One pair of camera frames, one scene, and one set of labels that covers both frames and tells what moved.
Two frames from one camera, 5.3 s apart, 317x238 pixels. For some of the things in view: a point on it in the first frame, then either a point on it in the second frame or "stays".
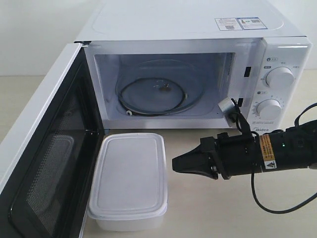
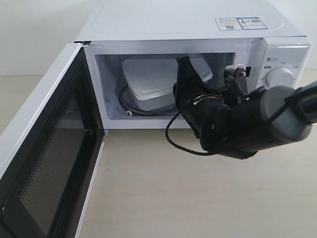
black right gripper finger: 200,156 to 188,84
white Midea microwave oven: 168,64 stays
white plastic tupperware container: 128,190 to 149,83
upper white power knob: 280,77 stays
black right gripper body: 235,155 to 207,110
